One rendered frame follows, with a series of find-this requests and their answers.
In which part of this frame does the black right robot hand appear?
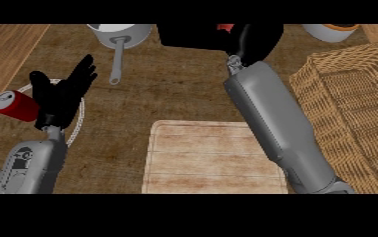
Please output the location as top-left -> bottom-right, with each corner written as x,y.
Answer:
224,23 -> 284,68

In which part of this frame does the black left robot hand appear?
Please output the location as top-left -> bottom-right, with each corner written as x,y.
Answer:
27,53 -> 98,131

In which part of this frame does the red bell pepper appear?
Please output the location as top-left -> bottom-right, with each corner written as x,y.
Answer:
215,23 -> 237,34

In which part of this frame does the brown wicker basket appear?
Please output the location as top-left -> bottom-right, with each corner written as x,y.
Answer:
287,42 -> 378,195

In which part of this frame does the pale wooden cutting board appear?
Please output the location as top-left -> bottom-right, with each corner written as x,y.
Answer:
140,119 -> 289,195

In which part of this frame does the white-rimmed round plate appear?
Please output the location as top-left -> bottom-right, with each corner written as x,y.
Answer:
16,78 -> 87,148

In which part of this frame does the red can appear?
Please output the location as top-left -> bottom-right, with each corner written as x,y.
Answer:
0,89 -> 41,123

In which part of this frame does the black rectangular appliance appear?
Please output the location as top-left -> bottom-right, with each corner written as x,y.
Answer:
156,23 -> 228,52

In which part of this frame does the grey pot with orange contents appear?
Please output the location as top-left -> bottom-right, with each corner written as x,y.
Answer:
299,23 -> 361,44

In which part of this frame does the brown woven table mat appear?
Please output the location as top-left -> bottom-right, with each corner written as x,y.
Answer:
0,23 -> 371,195

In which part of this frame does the grey saucepan with long handle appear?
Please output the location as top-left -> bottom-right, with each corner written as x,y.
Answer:
85,23 -> 154,86

